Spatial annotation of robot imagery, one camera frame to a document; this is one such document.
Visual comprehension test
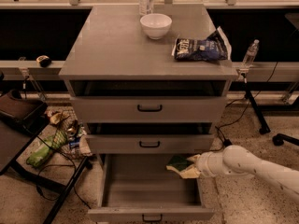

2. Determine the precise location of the grey open bottom drawer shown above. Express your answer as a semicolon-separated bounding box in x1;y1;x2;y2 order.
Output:
88;154;214;223

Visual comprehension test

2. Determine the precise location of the green and yellow sponge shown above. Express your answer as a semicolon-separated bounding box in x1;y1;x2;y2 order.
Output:
166;156;192;175

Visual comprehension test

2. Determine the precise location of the wire basket of items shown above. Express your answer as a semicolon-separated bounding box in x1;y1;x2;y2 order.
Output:
47;108;92;160

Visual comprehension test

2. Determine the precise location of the black tape measure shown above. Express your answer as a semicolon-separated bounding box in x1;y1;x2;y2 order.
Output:
36;55;51;68

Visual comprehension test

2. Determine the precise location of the dark blue chip bag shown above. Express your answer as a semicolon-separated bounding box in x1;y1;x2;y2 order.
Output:
172;26;232;62

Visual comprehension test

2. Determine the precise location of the grey drawer cabinet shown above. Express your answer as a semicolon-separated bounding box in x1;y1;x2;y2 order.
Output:
57;3;238;161

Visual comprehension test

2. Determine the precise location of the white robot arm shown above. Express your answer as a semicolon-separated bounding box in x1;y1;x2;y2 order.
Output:
179;145;299;203

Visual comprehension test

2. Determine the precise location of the white ceramic bowl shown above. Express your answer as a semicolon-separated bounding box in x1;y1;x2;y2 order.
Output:
140;13;172;39

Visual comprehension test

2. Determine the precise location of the clear plastic water bottle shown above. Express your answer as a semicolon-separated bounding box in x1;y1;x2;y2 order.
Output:
242;39;260;68

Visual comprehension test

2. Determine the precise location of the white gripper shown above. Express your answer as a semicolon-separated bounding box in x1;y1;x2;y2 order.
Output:
180;152;216;179

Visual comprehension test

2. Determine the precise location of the black power adapter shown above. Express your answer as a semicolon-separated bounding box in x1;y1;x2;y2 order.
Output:
223;139;232;147

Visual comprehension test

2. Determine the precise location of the grey top drawer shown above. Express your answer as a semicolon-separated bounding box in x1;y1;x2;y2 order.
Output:
71;97;226;123

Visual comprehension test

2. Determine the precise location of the green snack bag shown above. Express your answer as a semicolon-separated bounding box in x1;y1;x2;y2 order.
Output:
26;131;67;168

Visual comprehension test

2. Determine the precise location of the grey middle drawer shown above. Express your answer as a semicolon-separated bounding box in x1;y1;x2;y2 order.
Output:
86;134;214;154

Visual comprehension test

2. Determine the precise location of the black chair base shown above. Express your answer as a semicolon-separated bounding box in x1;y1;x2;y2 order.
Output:
272;133;299;146

